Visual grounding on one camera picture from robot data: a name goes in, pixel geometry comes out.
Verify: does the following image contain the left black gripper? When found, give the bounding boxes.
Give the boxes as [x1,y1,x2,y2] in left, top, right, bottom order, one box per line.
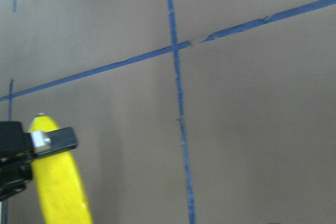
[1,121,78,201]

